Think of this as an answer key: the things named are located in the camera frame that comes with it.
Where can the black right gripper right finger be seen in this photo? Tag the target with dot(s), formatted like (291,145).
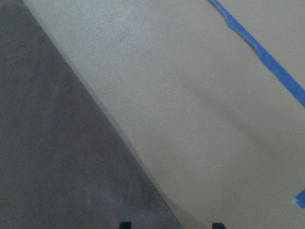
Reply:
(217,225)

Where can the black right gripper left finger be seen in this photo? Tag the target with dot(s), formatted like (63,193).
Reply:
(125,225)

